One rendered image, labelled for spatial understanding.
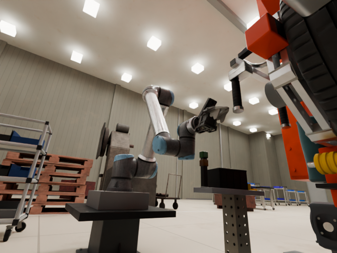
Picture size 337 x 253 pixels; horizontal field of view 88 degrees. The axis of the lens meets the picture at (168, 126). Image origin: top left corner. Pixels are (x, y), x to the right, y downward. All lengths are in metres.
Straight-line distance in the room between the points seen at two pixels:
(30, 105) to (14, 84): 1.10
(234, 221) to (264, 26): 0.97
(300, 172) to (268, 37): 0.89
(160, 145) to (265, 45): 0.56
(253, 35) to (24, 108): 9.93
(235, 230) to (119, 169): 0.83
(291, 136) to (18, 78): 10.53
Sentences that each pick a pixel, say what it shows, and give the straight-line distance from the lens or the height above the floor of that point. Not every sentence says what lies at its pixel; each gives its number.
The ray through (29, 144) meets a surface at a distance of 2.03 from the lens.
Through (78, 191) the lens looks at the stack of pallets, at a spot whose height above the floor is 0.35.
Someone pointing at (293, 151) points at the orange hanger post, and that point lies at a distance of 1.31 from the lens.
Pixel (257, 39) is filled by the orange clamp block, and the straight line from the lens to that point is 0.59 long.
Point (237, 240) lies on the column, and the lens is 1.19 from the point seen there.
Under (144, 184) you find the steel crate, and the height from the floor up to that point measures 0.52.
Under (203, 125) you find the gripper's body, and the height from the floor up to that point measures 0.70.
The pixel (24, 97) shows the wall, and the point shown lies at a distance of 10.35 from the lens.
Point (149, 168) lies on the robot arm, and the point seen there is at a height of 0.58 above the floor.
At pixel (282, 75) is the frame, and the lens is 0.60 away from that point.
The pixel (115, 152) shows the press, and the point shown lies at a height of 1.49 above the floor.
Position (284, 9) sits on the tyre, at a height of 0.88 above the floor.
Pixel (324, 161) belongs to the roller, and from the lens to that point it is 0.63.
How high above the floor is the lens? 0.42
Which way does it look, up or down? 21 degrees up
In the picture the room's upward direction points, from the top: 3 degrees clockwise
